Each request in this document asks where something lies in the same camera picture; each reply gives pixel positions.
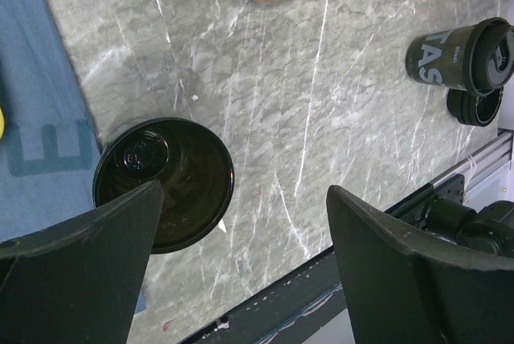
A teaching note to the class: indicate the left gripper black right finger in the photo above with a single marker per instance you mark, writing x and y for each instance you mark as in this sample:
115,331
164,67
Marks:
406,285

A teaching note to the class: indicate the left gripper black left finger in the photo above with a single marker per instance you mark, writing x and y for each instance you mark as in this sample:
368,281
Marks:
78,281

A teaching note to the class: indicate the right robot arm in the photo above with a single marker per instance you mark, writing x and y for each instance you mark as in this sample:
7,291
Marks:
489,230

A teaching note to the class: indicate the blue letter placemat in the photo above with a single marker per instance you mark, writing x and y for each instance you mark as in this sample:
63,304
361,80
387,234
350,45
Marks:
49,152

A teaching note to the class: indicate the green polka dot plate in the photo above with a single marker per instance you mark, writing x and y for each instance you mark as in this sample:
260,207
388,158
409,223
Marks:
2,122

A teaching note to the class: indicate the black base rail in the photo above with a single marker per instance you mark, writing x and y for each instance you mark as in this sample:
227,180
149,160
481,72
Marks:
290,310

